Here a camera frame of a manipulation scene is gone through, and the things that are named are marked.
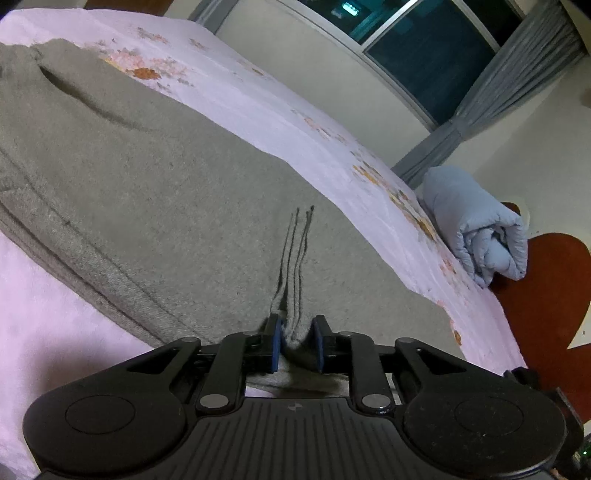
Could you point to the brown wooden door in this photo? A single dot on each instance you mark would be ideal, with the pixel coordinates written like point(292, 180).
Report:
point(152, 7)

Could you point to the pink floral bed sheet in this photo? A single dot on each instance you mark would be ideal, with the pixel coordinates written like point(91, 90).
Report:
point(50, 336)

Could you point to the grey pants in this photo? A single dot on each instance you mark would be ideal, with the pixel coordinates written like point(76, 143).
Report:
point(172, 226)

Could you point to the right grey curtain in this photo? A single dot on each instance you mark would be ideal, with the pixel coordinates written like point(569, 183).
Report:
point(543, 46)

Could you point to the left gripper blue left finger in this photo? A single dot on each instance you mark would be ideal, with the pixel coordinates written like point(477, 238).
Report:
point(264, 348)

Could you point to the grey curtain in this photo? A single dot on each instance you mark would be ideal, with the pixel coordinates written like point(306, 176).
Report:
point(211, 14)
point(543, 46)

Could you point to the folded light blue quilt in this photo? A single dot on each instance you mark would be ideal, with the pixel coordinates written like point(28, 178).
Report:
point(484, 235)

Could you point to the window with white frame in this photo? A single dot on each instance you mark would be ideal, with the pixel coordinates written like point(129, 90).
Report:
point(429, 51)

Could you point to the red wooden headboard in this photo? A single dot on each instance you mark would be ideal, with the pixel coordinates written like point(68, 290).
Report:
point(545, 311)

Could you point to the left grey curtain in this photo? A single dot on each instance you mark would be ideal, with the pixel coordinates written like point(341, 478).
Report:
point(211, 14)

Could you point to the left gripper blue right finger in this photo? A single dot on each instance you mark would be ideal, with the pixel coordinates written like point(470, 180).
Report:
point(327, 343)

